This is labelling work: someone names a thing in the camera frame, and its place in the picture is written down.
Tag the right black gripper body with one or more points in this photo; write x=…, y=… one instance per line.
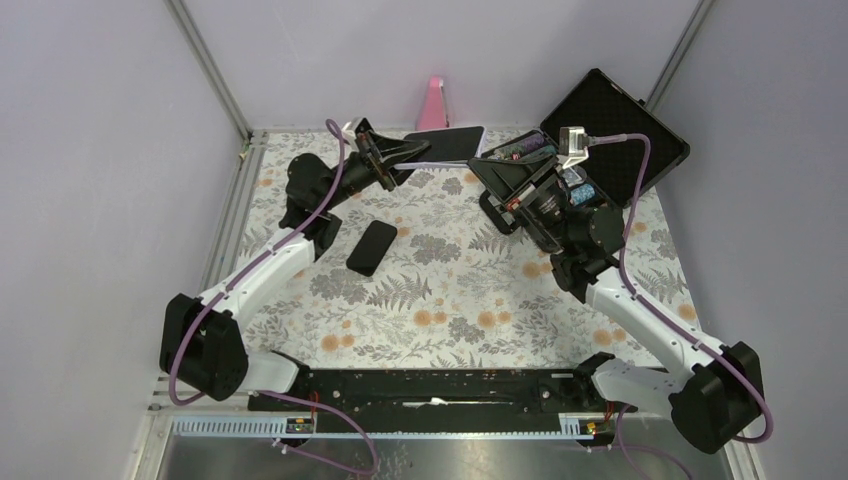
x=549, y=205

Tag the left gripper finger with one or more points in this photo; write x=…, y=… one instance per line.
x=377, y=146
x=396, y=168

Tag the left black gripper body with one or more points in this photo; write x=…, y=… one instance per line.
x=365, y=171

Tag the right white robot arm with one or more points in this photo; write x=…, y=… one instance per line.
x=710, y=391

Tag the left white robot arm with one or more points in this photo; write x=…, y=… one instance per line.
x=202, y=350

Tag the black poker chip case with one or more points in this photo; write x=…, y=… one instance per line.
x=603, y=109

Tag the pink metronome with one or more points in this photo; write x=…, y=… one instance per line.
x=433, y=113

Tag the floral table mat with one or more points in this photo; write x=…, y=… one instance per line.
x=451, y=291

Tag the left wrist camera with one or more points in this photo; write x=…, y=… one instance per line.
x=358, y=126

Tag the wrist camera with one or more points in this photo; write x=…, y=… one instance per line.
x=358, y=126
x=573, y=146

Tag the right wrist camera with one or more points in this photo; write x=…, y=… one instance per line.
x=573, y=146

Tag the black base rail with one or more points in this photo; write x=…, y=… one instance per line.
x=455, y=401

